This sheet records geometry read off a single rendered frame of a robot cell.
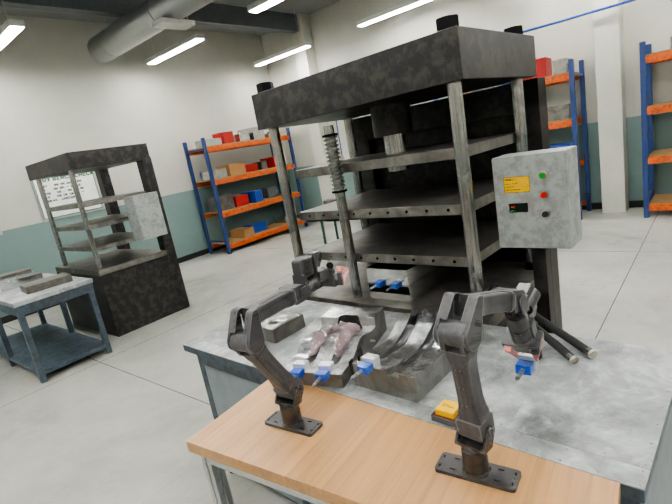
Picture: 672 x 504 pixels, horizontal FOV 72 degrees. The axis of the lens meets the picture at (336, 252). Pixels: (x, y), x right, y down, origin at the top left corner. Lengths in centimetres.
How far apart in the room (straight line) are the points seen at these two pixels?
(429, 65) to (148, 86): 779
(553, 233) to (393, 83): 93
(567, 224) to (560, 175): 20
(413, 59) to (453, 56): 18
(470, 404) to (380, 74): 150
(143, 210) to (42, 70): 380
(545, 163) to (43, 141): 757
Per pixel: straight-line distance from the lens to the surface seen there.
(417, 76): 209
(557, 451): 139
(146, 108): 933
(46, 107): 865
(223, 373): 241
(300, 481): 137
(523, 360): 148
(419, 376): 156
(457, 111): 204
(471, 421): 121
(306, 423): 157
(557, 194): 206
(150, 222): 560
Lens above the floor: 164
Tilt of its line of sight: 13 degrees down
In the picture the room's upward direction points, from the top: 10 degrees counter-clockwise
